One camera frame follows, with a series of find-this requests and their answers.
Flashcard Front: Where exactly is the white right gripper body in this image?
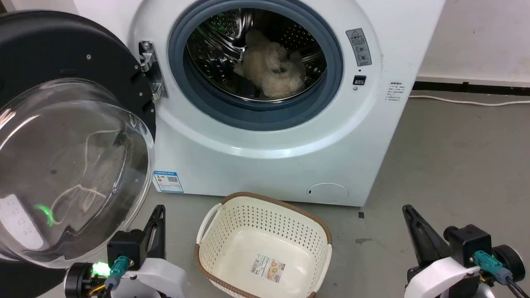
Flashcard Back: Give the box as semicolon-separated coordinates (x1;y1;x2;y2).
404;256;482;298

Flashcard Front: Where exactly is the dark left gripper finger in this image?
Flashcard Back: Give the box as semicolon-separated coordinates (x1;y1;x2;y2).
146;206;166;262
141;205;161;249

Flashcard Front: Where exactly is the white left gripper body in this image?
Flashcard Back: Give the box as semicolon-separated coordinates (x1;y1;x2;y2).
111;257;189;298

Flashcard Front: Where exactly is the black washer door glass bowl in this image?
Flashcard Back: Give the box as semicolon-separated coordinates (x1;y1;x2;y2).
0;10;157;298

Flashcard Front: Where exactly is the white text sticker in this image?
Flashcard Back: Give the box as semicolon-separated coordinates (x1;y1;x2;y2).
386;81;404;103

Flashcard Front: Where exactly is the white floor cable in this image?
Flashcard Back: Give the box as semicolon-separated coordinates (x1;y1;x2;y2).
409;94;530;107

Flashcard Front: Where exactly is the teal plug gripper cable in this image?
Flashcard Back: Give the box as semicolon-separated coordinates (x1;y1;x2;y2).
473;250;530;298
104;256;130;298

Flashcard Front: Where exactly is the beige plush toy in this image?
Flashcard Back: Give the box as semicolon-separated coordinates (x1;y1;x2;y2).
233;29;307;99

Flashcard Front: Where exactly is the black wall base strip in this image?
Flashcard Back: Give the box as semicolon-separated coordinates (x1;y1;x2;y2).
412;81;530;94

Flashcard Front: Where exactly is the cream plastic laundry basket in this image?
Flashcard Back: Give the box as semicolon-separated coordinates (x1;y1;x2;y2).
194;192;333;298

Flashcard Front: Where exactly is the paper product label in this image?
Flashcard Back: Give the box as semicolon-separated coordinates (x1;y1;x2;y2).
250;255;286;284

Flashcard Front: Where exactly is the teal plug left gripper cable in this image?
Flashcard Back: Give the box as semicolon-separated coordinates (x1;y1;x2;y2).
104;256;130;298

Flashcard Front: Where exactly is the round white filter cover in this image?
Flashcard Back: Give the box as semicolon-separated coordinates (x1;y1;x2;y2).
307;183;349;204

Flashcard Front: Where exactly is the grey warning label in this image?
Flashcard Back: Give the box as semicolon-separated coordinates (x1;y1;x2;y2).
346;28;372;67

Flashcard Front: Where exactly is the perforated steel washer drum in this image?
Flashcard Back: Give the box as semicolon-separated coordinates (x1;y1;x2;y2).
184;7;328;103

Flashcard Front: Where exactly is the white front-load washing machine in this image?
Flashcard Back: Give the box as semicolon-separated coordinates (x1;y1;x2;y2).
72;0;447;207

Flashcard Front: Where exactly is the blue energy label sticker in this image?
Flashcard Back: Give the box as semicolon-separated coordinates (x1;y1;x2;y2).
153;171;184;194

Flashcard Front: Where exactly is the teal plug right gripper cable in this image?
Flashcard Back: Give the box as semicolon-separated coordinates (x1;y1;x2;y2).
473;250;530;298

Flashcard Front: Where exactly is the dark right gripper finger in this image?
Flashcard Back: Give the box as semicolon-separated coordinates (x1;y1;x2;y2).
402;204;435;269
408;205;453;262

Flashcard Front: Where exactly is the chrome door hinge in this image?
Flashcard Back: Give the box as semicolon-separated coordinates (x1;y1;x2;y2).
139;41;169;101

